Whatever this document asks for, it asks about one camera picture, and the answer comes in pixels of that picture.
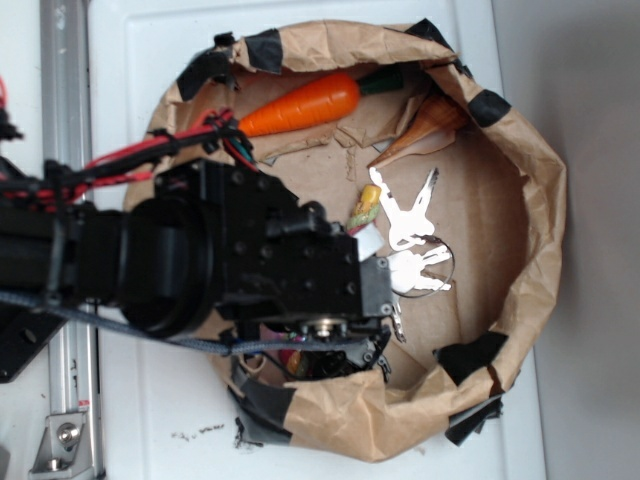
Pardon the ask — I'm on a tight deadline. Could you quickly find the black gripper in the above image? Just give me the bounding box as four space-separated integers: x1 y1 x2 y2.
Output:
155 159 392 383

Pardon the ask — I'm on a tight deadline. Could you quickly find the multicolored twisted rope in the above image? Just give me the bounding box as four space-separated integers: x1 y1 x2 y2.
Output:
264 183 385 381

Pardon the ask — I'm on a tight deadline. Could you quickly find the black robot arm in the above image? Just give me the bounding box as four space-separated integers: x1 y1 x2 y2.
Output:
1 159 392 383

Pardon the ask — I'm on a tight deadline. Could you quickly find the silver key bunch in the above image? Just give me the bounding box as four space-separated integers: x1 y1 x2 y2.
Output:
368 166 457 344

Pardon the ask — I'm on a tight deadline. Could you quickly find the white tray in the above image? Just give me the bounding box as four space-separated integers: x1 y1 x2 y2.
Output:
88 1 546 479

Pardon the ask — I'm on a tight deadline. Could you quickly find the brown paper bag bin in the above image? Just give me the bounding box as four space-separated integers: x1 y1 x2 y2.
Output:
149 20 566 462

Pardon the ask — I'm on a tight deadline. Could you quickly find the orange cone seashell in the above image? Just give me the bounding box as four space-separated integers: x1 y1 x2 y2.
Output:
367 95 469 168

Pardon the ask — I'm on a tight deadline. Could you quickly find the orange plastic toy carrot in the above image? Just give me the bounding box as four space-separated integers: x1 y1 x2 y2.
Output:
239 66 404 137

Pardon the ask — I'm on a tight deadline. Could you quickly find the grey braided cable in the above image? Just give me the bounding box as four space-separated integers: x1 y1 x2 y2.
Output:
0 291 381 357

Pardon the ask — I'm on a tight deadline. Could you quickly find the metal corner bracket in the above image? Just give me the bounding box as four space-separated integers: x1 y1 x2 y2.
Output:
28 412 95 480

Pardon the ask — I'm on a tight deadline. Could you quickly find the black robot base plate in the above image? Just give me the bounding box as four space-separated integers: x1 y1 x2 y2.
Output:
0 154 69 385

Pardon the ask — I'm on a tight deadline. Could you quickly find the red and black cable bundle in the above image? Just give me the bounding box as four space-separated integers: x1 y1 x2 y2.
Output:
0 74 261 214

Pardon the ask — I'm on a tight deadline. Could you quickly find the aluminium extrusion rail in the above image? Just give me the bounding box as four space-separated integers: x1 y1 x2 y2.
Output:
40 1 105 479

